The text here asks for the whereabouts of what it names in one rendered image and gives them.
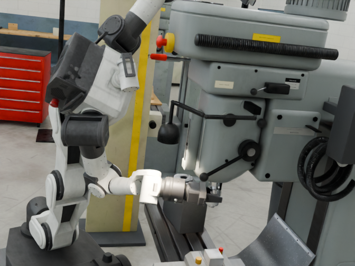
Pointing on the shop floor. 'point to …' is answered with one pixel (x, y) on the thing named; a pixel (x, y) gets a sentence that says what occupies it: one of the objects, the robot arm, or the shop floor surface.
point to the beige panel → (125, 144)
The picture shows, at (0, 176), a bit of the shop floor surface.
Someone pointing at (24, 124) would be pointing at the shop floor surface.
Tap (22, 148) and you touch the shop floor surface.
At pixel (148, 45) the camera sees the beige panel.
